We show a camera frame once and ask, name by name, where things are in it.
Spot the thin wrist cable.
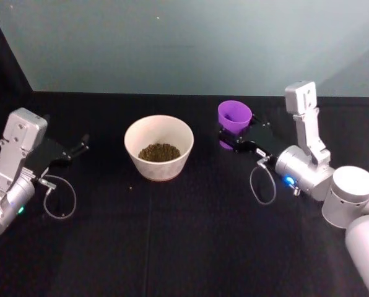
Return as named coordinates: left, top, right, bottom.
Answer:
left=37, top=174, right=77, bottom=220
left=250, top=157, right=277, bottom=206

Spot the thin right wrist cable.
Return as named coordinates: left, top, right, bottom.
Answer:
left=250, top=157, right=277, bottom=206

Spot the thin left wrist cable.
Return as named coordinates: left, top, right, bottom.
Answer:
left=37, top=174, right=77, bottom=220

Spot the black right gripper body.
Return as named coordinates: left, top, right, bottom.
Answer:
left=242, top=118, right=285, bottom=162

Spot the black table cloth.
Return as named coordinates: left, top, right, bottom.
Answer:
left=0, top=90, right=369, bottom=297

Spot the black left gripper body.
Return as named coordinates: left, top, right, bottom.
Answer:
left=27, top=137, right=73, bottom=174

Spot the brown pellets heap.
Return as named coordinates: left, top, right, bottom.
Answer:
left=137, top=142, right=181, bottom=163

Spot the cream bowl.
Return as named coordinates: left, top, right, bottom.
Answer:
left=123, top=114, right=194, bottom=182

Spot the purple plastic cup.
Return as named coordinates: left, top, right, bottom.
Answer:
left=217, top=100, right=253, bottom=151

